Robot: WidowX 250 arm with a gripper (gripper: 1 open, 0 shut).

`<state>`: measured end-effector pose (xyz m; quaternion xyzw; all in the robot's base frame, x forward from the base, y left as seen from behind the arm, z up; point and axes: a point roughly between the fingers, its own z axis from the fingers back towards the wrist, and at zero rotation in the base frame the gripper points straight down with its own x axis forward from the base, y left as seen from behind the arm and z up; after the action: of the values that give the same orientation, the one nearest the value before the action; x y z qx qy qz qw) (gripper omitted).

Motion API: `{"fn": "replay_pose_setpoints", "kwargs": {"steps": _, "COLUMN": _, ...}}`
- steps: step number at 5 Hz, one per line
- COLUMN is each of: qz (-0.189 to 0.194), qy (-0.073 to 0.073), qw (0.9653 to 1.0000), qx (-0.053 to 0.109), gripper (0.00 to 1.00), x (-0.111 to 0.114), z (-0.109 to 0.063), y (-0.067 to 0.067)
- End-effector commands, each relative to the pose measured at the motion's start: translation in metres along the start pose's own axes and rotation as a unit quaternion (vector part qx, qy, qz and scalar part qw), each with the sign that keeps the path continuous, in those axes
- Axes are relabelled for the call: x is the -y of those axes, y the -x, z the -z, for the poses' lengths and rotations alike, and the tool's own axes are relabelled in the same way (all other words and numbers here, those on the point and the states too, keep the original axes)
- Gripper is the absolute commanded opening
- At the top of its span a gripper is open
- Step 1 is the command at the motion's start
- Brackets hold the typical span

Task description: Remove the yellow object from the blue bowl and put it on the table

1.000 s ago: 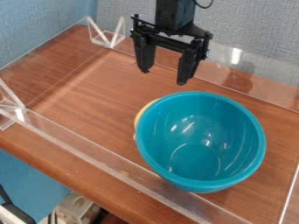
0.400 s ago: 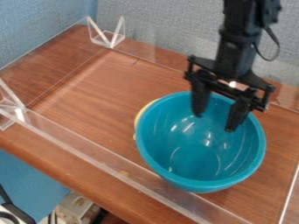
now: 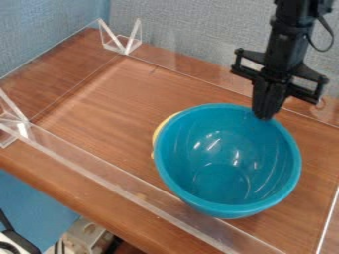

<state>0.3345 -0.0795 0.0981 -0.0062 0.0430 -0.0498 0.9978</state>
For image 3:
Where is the clear acrylic corner bracket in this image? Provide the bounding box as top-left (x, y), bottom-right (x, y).
top-left (98, 19), bottom-right (142, 56)

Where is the blue plastic bowl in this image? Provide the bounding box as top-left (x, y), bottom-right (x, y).
top-left (154, 103), bottom-right (302, 219)

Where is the clear acrylic front barrier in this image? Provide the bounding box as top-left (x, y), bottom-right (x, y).
top-left (0, 124), bottom-right (284, 254)

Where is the clear acrylic barrier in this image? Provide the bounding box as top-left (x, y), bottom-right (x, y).
top-left (0, 124), bottom-right (284, 254)
top-left (127, 26), bottom-right (339, 128)

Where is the black chair part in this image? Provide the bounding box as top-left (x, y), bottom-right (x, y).
top-left (0, 209), bottom-right (41, 254)

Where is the white device under table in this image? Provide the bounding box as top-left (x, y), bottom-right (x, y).
top-left (53, 217), bottom-right (114, 254)

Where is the yellow object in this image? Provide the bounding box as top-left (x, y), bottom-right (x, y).
top-left (151, 111), bottom-right (182, 159)

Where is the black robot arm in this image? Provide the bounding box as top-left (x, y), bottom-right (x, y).
top-left (232, 0), bottom-right (335, 120)

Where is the clear acrylic left bracket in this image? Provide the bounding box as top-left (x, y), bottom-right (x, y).
top-left (0, 88), bottom-right (31, 149)

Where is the clear acrylic back barrier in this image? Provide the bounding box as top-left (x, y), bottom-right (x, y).
top-left (127, 26), bottom-right (339, 128)

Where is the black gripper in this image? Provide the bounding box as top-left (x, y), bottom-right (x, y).
top-left (232, 32), bottom-right (328, 120)

